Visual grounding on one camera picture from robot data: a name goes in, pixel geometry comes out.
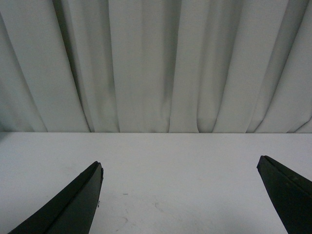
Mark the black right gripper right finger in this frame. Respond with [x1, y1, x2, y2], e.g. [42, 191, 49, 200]
[257, 156, 312, 234]

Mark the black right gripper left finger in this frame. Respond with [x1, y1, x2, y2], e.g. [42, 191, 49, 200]
[10, 161, 103, 234]

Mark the grey pleated curtain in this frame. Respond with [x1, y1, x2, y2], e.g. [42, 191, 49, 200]
[0, 0, 312, 133]

